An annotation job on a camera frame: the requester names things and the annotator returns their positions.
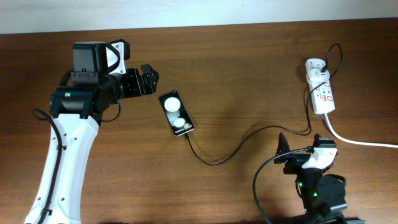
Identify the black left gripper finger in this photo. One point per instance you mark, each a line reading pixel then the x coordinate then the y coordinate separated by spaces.
pixel 149 74
pixel 150 83

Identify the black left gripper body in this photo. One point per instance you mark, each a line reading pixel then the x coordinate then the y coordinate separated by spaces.
pixel 129 83

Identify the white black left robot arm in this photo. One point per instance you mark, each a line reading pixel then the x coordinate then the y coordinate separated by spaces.
pixel 75 116

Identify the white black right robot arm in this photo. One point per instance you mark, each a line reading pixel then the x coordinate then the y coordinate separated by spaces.
pixel 322 194

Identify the white USB charger adapter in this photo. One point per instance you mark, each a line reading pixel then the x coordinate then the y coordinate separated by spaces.
pixel 315 74

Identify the white power strip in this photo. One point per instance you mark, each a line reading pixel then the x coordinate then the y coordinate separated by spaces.
pixel 322 97

